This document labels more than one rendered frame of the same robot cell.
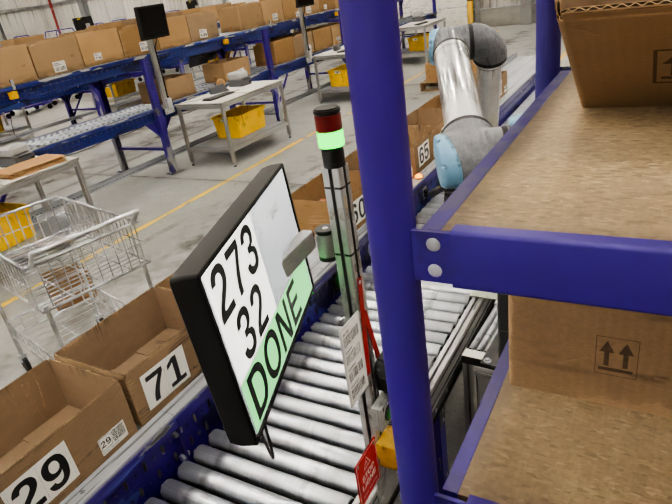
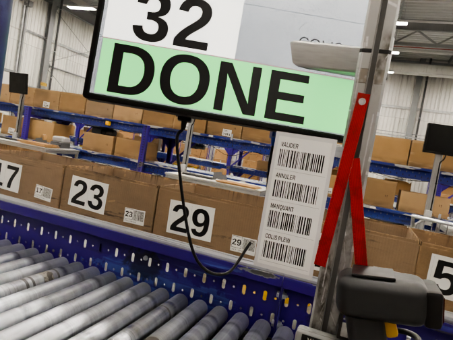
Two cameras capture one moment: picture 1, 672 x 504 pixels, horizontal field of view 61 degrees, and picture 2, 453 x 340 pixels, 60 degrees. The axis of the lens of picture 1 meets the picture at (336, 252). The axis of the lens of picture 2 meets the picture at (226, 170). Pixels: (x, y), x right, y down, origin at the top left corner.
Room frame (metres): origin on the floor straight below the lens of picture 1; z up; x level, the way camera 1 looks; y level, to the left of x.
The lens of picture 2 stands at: (0.76, -0.51, 1.21)
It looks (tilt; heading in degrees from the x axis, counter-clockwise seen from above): 3 degrees down; 77
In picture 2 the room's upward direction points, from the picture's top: 10 degrees clockwise
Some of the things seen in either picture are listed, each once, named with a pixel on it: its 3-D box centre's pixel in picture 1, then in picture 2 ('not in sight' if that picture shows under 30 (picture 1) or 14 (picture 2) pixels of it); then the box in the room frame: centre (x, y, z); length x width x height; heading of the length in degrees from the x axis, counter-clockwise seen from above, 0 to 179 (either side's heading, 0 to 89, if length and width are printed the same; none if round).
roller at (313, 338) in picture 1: (366, 350); not in sight; (1.60, -0.05, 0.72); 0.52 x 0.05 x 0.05; 57
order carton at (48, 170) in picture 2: not in sight; (49, 177); (0.43, 1.24, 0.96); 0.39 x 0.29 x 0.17; 147
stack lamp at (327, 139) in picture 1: (329, 129); not in sight; (1.05, -0.02, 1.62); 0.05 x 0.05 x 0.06
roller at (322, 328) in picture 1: (374, 339); not in sight; (1.65, -0.08, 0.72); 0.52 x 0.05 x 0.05; 57
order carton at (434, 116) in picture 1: (428, 130); not in sight; (3.42, -0.67, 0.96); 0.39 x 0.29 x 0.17; 147
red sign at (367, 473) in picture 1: (372, 462); not in sight; (0.98, -0.01, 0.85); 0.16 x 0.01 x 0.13; 147
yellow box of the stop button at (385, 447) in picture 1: (404, 438); not in sight; (1.05, -0.10, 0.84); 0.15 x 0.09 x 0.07; 147
